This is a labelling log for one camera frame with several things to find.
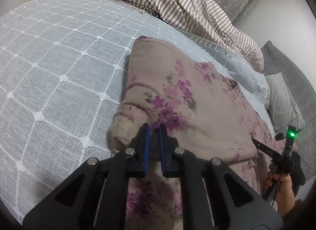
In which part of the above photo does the pink floral padded garment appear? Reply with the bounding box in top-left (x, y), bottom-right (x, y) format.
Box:
top-left (110, 36), bottom-right (277, 229)

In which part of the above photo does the right hand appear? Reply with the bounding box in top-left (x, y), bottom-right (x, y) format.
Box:
top-left (264, 164), bottom-right (295, 217)

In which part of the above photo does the grey pillow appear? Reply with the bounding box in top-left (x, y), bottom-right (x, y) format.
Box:
top-left (266, 72), bottom-right (305, 137)

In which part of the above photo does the grey quilted headboard cushion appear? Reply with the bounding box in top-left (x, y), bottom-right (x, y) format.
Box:
top-left (261, 41), bottom-right (316, 179)

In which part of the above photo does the light blue checked bedspread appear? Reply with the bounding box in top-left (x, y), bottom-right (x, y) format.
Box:
top-left (1, 0), bottom-right (271, 222)

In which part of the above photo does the brown striped blanket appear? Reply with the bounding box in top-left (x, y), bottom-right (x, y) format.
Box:
top-left (120, 0), bottom-right (264, 74)

